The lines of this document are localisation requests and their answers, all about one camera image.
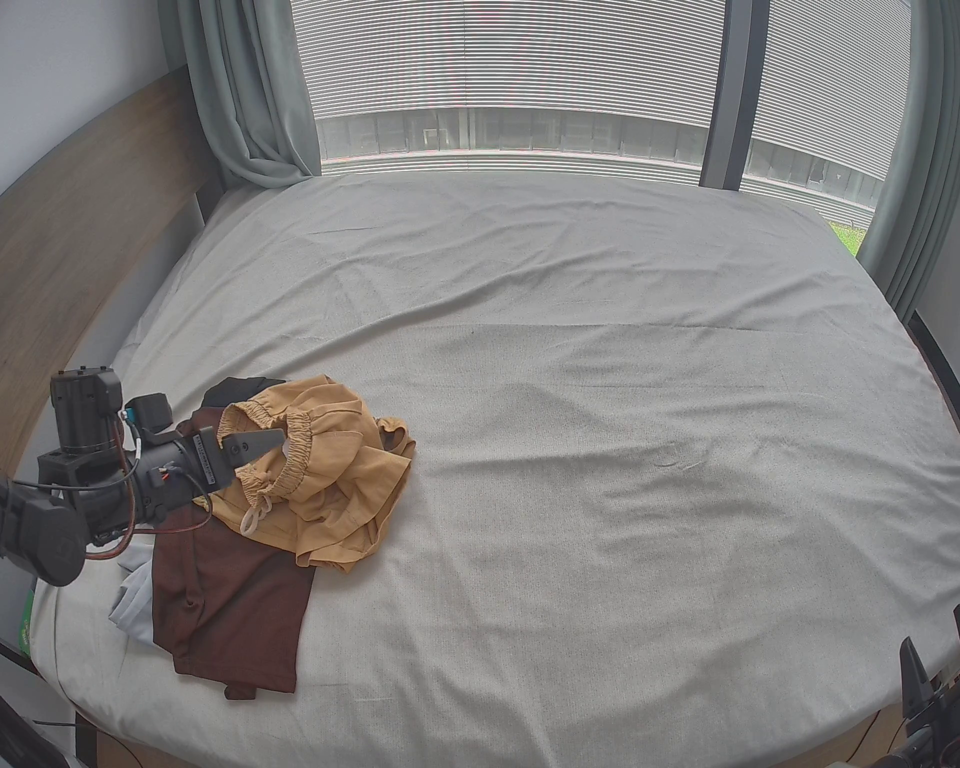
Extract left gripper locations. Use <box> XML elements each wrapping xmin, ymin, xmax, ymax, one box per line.
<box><xmin>137</xmin><ymin>426</ymin><xmax>290</xmax><ymax>526</ymax></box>

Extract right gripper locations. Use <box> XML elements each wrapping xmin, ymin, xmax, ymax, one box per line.
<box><xmin>898</xmin><ymin>603</ymin><xmax>960</xmax><ymax>755</ymax></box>

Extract mustard yellow trousers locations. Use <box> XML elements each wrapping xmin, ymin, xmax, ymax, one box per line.
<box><xmin>193</xmin><ymin>375</ymin><xmax>417</xmax><ymax>575</ymax></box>

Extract bed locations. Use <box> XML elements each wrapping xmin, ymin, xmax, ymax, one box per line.
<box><xmin>0</xmin><ymin>63</ymin><xmax>960</xmax><ymax>768</ymax></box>

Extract black garment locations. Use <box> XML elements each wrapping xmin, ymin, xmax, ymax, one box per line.
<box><xmin>202</xmin><ymin>376</ymin><xmax>288</xmax><ymax>410</ymax></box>

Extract brown shorts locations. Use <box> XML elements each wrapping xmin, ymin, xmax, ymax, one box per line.
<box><xmin>150</xmin><ymin>405</ymin><xmax>316</xmax><ymax>702</ymax></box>

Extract pale grey garment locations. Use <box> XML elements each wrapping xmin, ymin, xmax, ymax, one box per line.
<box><xmin>108</xmin><ymin>543</ymin><xmax>159</xmax><ymax>646</ymax></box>

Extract grey-green curtain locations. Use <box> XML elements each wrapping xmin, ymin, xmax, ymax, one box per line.
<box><xmin>176</xmin><ymin>0</ymin><xmax>324</xmax><ymax>189</ymax></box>
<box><xmin>855</xmin><ymin>0</ymin><xmax>960</xmax><ymax>324</ymax></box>

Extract window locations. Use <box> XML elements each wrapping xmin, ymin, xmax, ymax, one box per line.
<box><xmin>288</xmin><ymin>0</ymin><xmax>918</xmax><ymax>260</ymax></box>

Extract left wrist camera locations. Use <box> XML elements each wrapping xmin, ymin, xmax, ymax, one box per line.
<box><xmin>123</xmin><ymin>392</ymin><xmax>178</xmax><ymax>438</ymax></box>

